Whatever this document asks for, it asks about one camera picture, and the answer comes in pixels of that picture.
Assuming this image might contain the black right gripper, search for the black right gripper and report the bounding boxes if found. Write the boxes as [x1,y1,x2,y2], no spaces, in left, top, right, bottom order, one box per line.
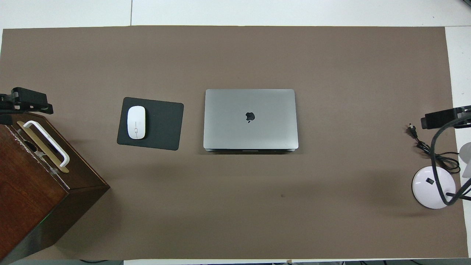
[421,106,471,130]

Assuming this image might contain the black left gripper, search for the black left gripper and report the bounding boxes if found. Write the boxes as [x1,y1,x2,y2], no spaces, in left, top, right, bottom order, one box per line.
[0,87,54,125]

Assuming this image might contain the grey laptop with apple logo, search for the grey laptop with apple logo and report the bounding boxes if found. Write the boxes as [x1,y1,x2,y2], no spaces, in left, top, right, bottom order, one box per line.
[203,89,299,153]

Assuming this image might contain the white desk lamp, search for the white desk lamp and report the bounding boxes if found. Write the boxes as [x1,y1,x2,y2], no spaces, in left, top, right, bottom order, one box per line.
[411,143,471,209]

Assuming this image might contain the dark brown wooden box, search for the dark brown wooden box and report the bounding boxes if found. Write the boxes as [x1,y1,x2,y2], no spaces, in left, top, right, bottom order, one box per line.
[0,110,111,264]

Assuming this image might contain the white computer mouse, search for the white computer mouse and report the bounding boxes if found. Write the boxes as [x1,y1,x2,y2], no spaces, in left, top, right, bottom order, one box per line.
[127,106,146,140]

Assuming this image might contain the black mouse pad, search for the black mouse pad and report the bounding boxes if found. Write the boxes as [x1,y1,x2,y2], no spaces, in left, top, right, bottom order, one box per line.
[117,97,184,151]

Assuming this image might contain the brown table mat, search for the brown table mat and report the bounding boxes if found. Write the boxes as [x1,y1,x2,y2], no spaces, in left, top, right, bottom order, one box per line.
[0,26,470,260]

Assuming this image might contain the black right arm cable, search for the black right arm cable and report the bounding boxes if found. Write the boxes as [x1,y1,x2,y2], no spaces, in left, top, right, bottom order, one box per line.
[431,114,471,206]

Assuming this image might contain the black lamp power cable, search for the black lamp power cable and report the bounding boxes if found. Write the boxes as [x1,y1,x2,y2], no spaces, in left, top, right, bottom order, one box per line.
[408,124,461,174]

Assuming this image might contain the brass handle plate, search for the brass handle plate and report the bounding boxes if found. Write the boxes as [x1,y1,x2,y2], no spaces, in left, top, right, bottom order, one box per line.
[17,121,70,173]

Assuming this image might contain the white box handle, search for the white box handle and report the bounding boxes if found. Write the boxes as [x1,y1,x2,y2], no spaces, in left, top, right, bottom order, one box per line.
[23,120,70,168]

